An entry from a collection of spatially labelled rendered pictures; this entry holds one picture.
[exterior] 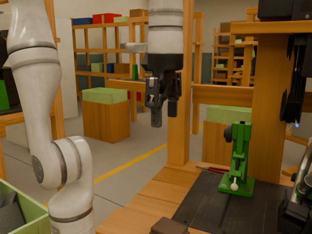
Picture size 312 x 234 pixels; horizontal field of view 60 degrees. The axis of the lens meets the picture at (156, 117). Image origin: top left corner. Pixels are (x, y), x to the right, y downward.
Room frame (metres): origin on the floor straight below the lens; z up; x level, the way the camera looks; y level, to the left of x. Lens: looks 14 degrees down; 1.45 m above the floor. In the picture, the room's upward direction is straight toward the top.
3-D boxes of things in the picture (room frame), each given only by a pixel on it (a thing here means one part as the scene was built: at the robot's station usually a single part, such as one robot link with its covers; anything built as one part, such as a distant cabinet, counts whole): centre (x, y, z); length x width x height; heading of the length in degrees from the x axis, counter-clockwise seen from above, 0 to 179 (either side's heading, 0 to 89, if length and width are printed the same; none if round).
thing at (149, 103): (0.52, 0.00, 1.33); 0.03 x 0.01 x 0.05; 156
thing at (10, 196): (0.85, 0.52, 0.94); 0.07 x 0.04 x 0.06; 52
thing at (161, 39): (0.58, 0.00, 1.47); 0.11 x 0.09 x 0.06; 66
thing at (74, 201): (0.52, 0.18, 1.19); 0.09 x 0.09 x 0.17; 44
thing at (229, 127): (1.03, -0.29, 1.12); 0.07 x 0.03 x 0.08; 156
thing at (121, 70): (6.96, 1.15, 1.13); 2.48 x 0.54 x 2.27; 54
